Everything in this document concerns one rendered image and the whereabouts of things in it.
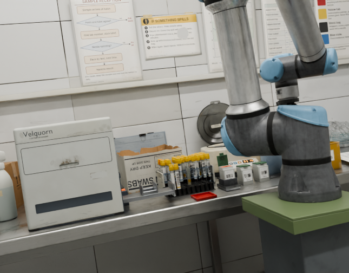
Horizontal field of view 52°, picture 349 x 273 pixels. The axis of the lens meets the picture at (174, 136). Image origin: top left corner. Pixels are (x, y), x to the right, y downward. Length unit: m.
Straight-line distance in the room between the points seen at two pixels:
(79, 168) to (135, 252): 0.84
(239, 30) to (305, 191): 0.42
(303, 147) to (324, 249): 0.23
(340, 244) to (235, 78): 0.46
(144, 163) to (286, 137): 0.68
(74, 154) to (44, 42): 0.81
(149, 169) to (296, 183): 0.68
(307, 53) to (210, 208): 0.54
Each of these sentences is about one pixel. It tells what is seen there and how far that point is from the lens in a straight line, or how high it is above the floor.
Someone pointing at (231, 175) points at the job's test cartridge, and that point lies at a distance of 1.25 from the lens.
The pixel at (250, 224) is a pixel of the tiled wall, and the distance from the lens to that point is 2.01.
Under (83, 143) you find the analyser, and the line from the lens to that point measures 1.09.
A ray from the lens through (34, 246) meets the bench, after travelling 1.10.
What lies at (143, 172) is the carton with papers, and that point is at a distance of 1.42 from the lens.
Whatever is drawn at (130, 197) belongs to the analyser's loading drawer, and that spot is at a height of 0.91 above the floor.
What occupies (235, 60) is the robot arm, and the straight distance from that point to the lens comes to 0.92.
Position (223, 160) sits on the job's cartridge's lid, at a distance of 1.29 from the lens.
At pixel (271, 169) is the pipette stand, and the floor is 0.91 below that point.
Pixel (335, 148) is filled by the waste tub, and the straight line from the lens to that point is 1.45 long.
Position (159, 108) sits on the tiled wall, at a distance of 1.78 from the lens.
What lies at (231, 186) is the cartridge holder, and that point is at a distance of 1.23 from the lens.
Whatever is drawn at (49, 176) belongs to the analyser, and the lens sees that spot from 1.10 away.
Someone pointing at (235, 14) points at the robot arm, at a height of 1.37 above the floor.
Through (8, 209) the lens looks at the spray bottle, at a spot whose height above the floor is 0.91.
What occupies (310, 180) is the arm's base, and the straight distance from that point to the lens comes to 0.90.
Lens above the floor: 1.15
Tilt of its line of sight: 3 degrees down
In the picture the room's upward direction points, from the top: 8 degrees counter-clockwise
